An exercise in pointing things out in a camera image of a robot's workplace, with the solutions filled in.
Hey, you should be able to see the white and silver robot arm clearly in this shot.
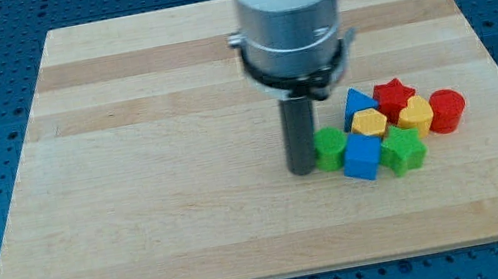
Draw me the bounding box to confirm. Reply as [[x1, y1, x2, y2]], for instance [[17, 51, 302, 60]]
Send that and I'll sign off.
[[228, 0, 353, 101]]

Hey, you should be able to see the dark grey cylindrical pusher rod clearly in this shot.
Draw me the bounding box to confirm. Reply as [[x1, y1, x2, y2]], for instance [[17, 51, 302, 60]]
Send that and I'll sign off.
[[279, 98, 317, 176]]

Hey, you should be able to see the green cylinder block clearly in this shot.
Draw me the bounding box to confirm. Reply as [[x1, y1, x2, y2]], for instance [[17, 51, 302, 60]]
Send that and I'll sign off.
[[313, 127, 347, 172]]

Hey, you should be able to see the light wooden board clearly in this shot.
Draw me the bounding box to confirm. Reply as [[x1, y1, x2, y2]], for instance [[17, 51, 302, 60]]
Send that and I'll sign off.
[[0, 0, 498, 279]]

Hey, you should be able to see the blue triangle block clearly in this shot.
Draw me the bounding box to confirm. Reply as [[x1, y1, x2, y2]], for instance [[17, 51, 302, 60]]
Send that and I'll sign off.
[[343, 88, 378, 132]]

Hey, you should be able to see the blue cube block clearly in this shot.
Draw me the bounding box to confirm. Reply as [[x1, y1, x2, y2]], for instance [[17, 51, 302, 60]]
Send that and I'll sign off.
[[343, 134, 381, 181]]

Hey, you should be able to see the yellow pentagon block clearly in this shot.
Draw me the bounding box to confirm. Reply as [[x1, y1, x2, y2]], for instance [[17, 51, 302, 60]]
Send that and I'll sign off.
[[350, 108, 388, 138]]

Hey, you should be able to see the red star block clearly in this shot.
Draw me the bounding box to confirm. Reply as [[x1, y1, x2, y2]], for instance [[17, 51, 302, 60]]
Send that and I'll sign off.
[[372, 78, 417, 124]]

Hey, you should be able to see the green star block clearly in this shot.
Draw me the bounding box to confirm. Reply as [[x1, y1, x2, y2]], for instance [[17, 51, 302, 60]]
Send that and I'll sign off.
[[379, 126, 428, 177]]

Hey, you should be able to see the yellow heart block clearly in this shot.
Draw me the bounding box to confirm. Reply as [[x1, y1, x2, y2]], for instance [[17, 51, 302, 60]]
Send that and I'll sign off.
[[397, 95, 434, 138]]

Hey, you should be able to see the red cylinder block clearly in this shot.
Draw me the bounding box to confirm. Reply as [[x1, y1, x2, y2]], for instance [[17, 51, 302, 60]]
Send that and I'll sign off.
[[428, 89, 466, 134]]

